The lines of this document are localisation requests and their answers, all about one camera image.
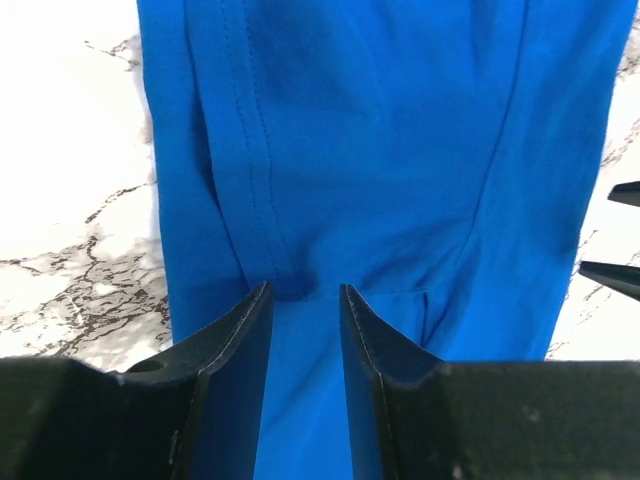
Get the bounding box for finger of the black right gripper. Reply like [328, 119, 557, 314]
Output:
[608, 181, 640, 206]
[578, 261, 640, 301]

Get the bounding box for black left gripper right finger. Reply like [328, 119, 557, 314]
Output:
[340, 285, 639, 479]

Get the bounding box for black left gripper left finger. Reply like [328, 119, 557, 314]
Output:
[1, 283, 274, 480]

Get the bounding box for blue t shirt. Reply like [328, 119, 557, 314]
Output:
[137, 1, 636, 479]

